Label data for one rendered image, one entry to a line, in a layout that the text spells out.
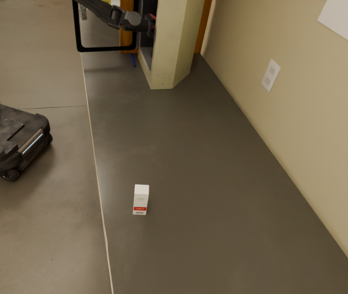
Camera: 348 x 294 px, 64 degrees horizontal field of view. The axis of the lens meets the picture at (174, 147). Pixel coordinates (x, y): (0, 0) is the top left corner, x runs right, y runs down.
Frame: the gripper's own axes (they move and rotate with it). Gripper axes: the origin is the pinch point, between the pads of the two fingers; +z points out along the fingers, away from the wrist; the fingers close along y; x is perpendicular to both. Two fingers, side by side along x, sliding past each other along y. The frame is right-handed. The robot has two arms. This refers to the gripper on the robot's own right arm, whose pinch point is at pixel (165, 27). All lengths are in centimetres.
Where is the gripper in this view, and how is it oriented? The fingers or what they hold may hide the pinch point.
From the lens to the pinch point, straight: 142.8
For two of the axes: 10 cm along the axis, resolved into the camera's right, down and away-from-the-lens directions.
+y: -3.1, -6.9, 6.5
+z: 9.3, -0.8, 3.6
